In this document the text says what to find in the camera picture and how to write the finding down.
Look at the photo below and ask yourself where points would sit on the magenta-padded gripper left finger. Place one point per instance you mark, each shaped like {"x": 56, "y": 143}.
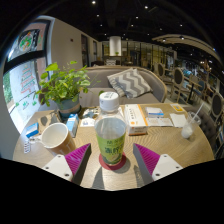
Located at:
{"x": 75, "y": 160}

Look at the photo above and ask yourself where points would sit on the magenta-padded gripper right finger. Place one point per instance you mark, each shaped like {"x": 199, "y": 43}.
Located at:
{"x": 150, "y": 160}

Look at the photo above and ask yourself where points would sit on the clear bottle with green label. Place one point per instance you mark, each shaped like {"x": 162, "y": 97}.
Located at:
{"x": 110, "y": 133}

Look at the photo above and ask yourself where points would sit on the brown mug with white inside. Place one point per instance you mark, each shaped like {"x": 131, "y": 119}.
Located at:
{"x": 55, "y": 138}

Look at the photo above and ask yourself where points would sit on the blue and white carton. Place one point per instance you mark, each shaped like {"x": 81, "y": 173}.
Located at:
{"x": 72, "y": 124}

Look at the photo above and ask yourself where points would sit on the white printed pamphlet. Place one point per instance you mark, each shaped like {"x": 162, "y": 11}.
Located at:
{"x": 160, "y": 121}

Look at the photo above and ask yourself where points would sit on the printed picture leaflet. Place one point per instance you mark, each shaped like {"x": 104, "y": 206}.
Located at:
{"x": 87, "y": 121}

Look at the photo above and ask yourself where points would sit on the white and orange box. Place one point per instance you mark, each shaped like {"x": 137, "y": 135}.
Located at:
{"x": 135, "y": 118}

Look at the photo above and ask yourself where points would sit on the clear plastic cup with straw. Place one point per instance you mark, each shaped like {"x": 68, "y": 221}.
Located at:
{"x": 187, "y": 130}

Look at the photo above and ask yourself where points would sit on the flat blue and white box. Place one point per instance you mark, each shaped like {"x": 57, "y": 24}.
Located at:
{"x": 154, "y": 111}

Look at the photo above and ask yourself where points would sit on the white paper napkin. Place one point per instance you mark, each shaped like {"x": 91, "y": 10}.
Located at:
{"x": 178, "y": 120}

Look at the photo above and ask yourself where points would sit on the small blister pack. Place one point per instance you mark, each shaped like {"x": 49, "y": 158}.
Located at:
{"x": 27, "y": 147}

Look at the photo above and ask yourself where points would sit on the small blue box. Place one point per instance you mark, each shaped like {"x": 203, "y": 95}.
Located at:
{"x": 32, "y": 130}

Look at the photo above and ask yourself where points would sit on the yellow card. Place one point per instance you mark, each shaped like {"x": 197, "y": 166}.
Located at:
{"x": 177, "y": 107}

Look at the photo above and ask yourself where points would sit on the grey tufted armchair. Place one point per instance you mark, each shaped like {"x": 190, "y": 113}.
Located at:
{"x": 206, "y": 123}

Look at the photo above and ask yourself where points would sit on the grey curved sofa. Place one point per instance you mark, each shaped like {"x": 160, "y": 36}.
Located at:
{"x": 156, "y": 86}

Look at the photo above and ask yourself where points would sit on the green potted plant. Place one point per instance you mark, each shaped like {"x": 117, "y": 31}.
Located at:
{"x": 63, "y": 83}

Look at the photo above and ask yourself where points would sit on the grey zigzag striped pillow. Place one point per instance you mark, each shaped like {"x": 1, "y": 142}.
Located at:
{"x": 131, "y": 83}

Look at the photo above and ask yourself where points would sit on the group of dining chairs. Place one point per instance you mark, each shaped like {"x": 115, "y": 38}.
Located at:
{"x": 178, "y": 78}

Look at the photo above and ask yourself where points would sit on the window with festive stickers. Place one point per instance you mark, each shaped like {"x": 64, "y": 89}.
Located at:
{"x": 23, "y": 80}

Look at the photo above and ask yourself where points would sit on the white round column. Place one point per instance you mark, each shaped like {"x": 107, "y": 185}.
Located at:
{"x": 115, "y": 46}

